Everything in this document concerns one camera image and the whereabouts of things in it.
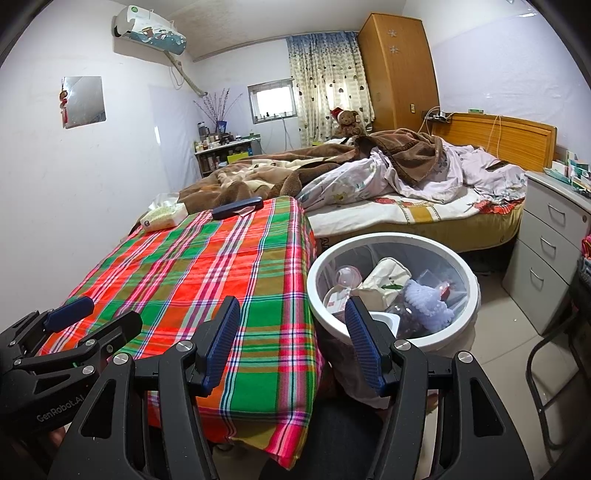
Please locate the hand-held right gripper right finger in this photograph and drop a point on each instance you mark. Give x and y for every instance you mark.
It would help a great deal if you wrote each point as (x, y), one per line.
(364, 346)

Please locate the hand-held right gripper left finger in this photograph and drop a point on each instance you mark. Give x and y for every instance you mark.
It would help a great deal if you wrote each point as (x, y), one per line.
(221, 341)

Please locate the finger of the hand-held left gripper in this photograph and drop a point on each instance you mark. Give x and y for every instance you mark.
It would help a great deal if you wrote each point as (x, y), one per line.
(115, 330)
(69, 314)

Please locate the strawberry milk carton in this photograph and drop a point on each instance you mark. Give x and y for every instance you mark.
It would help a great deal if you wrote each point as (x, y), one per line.
(334, 300)

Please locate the clear plastic cup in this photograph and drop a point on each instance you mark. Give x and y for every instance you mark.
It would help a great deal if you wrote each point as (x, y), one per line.
(348, 277)

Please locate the crushed cream carton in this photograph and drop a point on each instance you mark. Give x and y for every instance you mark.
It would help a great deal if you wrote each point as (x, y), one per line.
(383, 277)

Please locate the lavender knit cloth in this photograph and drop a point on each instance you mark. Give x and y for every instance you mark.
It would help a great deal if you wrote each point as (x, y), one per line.
(429, 304)

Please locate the white round trash bin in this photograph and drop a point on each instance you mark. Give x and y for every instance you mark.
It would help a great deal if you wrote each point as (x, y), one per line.
(323, 263)

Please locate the red green plaid tablecloth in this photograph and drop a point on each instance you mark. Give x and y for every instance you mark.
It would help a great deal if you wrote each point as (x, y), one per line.
(207, 258)

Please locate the tissue pack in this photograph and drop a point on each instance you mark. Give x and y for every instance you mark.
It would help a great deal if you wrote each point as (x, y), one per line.
(161, 217)

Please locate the dark blue glasses case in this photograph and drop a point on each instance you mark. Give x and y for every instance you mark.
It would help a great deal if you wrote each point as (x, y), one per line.
(235, 206)

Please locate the printed bed sheet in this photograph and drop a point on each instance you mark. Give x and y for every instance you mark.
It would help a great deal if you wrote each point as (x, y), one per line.
(415, 212)

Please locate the pale floral duvet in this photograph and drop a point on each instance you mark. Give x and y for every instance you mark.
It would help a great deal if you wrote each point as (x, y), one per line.
(351, 180)

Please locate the black metal chair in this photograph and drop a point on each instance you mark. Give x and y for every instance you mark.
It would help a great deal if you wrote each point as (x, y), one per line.
(535, 369)

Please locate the brown blanket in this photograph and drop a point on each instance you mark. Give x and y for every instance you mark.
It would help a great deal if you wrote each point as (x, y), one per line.
(277, 175)

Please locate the grey storage shelf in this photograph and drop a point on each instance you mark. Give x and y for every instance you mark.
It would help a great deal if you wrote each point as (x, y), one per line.
(207, 161)

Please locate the row of cosmetic bottles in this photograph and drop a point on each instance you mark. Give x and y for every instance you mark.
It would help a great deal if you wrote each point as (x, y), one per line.
(212, 141)

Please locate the grey drawer nightstand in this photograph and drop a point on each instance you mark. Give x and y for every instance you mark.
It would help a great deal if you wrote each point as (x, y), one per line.
(545, 240)

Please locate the red hanging ornament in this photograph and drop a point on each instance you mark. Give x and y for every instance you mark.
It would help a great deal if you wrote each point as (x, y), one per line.
(64, 99)

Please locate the blue vase with branches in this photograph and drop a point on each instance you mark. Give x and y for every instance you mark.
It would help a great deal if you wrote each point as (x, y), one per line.
(221, 124)

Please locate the brown teddy bear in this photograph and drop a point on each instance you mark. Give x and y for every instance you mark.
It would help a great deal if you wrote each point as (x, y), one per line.
(348, 122)

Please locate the black phone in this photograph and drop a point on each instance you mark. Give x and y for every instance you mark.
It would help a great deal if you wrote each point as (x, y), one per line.
(498, 165)

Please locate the stack of colourful cloths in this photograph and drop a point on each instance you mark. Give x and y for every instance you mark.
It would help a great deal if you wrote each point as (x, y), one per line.
(586, 258)

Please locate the power strip with chargers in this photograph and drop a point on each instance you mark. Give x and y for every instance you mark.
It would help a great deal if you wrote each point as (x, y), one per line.
(438, 115)

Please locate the small window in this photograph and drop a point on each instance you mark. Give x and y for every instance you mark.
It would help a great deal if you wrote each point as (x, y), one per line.
(272, 101)

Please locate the wooden bed headboard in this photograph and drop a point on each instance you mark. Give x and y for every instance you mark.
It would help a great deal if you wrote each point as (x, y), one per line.
(517, 138)

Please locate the patterned curtain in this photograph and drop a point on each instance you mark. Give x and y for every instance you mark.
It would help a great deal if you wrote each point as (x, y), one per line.
(323, 83)

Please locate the pile of small boxes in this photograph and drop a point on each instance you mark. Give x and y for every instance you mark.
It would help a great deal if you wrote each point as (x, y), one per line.
(572, 173)

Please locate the wooden wardrobe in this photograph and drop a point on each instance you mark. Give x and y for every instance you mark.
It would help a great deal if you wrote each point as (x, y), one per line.
(397, 74)

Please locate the square wall mirror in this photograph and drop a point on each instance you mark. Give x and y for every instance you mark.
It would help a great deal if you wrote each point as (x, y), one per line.
(85, 101)

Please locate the wall air conditioner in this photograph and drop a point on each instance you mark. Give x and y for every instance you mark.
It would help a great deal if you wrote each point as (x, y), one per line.
(147, 30)

